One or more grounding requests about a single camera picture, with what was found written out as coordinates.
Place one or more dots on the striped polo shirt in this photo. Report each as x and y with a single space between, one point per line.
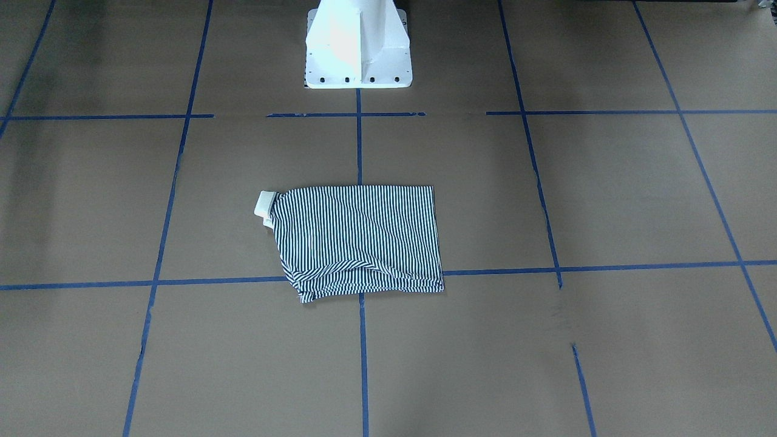
348 240

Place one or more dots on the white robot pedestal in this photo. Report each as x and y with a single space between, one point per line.
357 45

